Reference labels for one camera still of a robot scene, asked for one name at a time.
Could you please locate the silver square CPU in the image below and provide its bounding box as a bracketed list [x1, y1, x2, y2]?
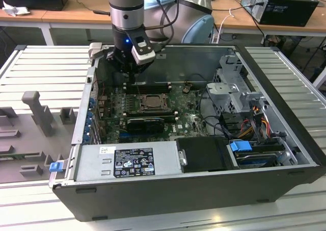
[145, 95, 165, 107]

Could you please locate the metal socket cover frame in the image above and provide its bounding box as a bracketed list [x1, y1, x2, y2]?
[139, 93, 171, 109]

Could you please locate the black RAM slot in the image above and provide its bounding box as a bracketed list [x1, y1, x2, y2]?
[123, 109, 178, 114]
[124, 81, 171, 87]
[123, 113, 179, 118]
[124, 86, 171, 94]

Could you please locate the CPU socket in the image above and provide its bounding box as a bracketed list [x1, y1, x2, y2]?
[139, 92, 172, 110]

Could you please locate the grey case corner latch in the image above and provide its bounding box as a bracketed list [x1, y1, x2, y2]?
[88, 42, 103, 63]

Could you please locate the black graphics card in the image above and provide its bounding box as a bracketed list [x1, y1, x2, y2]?
[126, 117, 165, 134]

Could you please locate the green motherboard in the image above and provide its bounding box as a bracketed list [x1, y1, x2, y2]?
[103, 84, 213, 144]

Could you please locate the silver shroud latch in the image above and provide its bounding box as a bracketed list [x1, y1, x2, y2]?
[178, 150, 188, 167]

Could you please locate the grey power supply unit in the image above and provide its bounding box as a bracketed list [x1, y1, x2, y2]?
[73, 140, 183, 183]

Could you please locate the grey metal drive cage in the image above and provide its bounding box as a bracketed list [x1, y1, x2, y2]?
[205, 54, 266, 115]

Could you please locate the black plastic shroud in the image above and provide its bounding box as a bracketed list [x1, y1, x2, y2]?
[175, 136, 233, 173]

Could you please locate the crumpled white paper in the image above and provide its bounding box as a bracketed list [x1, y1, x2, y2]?
[2, 0, 32, 16]

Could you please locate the blue case latch tab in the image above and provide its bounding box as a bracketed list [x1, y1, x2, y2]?
[49, 162, 63, 173]

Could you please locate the grey parts rack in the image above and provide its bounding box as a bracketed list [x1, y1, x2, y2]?
[0, 90, 78, 185]

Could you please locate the black open PC case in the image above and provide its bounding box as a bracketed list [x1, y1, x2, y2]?
[48, 42, 326, 223]

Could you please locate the green RAM stick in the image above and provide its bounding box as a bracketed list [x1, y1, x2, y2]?
[0, 154, 26, 162]

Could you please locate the hard disk drive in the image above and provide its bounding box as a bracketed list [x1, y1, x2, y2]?
[235, 151, 279, 169]

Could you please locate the black desktop PC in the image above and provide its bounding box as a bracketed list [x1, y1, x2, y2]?
[240, 0, 319, 27]

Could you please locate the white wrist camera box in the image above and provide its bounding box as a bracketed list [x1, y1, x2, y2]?
[130, 36, 156, 65]

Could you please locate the wooden desk white frame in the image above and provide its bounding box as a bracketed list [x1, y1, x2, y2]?
[0, 0, 326, 46]

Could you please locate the black looped cable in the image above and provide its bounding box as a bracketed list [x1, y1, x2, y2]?
[198, 88, 231, 138]

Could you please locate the white cable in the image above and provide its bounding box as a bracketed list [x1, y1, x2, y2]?
[216, 8, 236, 42]

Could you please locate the blue disk carrier handle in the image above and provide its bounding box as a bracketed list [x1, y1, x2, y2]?
[229, 141, 253, 160]

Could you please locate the orange yellow wire bundle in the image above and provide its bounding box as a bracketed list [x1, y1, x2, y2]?
[239, 117, 271, 140]

